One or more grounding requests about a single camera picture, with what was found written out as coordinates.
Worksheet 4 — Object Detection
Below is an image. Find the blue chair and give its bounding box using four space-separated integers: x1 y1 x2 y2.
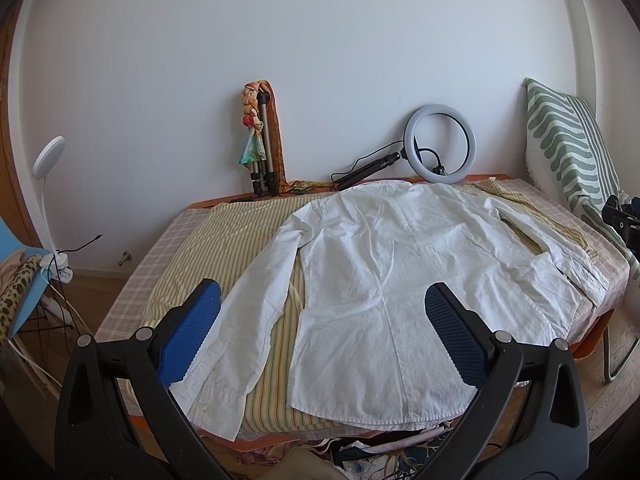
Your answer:
1 221 73 341

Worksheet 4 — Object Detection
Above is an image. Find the black ring light handle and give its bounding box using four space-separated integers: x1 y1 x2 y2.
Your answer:
333 152 401 191

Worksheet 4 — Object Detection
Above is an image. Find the leopard print cloth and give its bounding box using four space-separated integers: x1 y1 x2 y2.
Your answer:
0 249 42 344

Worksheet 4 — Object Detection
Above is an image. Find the black metal chair frame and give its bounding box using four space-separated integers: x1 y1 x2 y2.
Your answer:
602 327 639 384

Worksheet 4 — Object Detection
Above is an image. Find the white round desk lamp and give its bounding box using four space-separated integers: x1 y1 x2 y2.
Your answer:
32 136 73 283

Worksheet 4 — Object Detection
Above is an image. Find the green white patterned pillow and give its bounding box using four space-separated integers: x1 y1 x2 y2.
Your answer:
524 78 639 280

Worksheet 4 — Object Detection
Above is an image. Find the white long-sleeve shirt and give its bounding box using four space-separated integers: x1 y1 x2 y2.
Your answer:
169 179 612 443

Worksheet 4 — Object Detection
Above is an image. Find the pile of clothes on floor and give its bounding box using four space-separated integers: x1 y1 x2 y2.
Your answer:
234 424 452 480

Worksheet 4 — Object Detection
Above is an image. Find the white ring light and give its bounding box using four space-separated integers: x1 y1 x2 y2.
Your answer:
404 104 476 184

